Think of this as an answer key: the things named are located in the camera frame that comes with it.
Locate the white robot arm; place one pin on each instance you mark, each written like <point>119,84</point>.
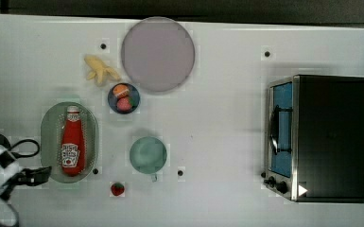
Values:
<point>12,174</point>

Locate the yellow plush banana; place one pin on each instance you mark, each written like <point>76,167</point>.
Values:
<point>99,70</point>

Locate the black toaster oven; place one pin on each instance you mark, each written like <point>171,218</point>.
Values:
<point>315,139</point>

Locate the blue bowl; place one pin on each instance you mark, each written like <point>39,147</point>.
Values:
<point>134,95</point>

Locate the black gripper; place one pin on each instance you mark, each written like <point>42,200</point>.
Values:
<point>29,177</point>

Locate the red plush ketchup bottle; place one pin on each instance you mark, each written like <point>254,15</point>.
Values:
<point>73,151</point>

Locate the green metal cup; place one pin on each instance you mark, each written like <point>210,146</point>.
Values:
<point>148,155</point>

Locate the red plush strawberry in bowl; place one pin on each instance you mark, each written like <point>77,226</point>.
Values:
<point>124,104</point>

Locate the orange plush fruit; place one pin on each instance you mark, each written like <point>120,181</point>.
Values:
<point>121,90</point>

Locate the grey round plate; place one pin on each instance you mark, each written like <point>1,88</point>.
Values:
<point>158,54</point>

